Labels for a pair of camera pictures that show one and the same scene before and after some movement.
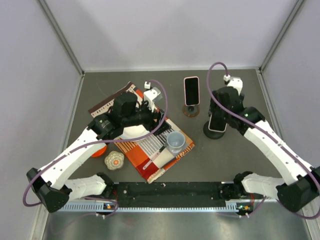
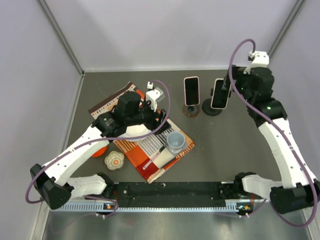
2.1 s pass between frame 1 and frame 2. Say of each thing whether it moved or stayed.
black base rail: stayed
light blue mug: stayed
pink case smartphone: stayed
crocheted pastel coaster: stayed
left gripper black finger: stayed
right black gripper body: moved
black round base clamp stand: moved
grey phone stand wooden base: stayed
